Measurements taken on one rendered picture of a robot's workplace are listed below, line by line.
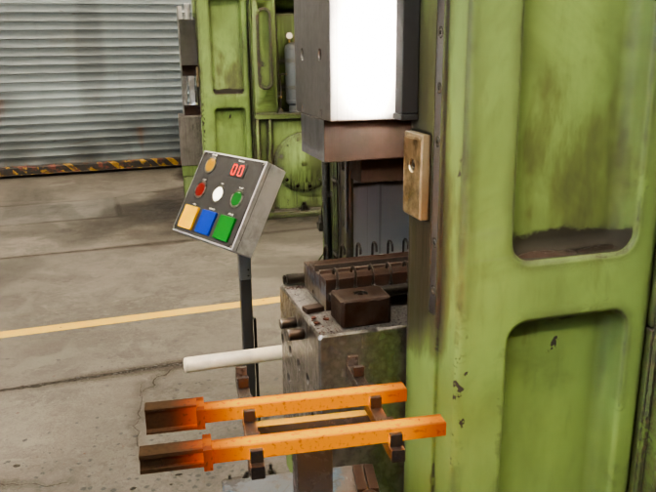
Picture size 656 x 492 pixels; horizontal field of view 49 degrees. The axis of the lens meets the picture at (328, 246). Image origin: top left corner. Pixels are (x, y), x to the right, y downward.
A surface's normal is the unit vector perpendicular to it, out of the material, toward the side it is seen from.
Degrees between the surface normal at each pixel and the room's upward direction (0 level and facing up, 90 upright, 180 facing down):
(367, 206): 90
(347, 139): 90
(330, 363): 90
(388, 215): 90
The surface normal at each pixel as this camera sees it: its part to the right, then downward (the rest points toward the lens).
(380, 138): 0.29, 0.26
